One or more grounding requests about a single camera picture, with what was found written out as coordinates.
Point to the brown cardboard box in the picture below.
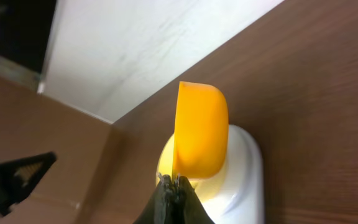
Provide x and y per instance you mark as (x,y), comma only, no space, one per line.
(86,150)

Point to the pale yellow plastic bowl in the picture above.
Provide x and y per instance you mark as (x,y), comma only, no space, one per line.
(205,189)

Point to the white digital kitchen scale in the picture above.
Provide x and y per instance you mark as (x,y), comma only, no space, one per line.
(241,200)

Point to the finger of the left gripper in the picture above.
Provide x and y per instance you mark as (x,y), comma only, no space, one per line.
(18,178)

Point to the yellow measuring scoop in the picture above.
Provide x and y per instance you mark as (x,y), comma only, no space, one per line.
(201,131)

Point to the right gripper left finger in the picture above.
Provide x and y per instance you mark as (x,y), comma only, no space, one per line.
(160,206)

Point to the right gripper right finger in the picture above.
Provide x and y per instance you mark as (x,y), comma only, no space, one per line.
(188,209)

